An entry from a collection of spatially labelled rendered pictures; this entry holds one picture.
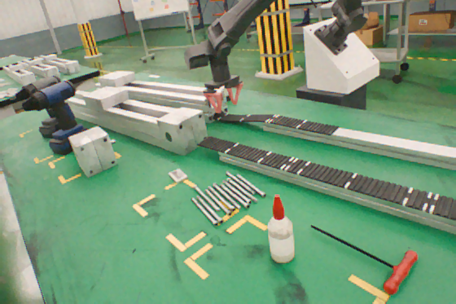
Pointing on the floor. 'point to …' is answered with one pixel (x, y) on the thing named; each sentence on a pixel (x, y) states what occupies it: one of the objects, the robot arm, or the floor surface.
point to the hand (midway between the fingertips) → (226, 106)
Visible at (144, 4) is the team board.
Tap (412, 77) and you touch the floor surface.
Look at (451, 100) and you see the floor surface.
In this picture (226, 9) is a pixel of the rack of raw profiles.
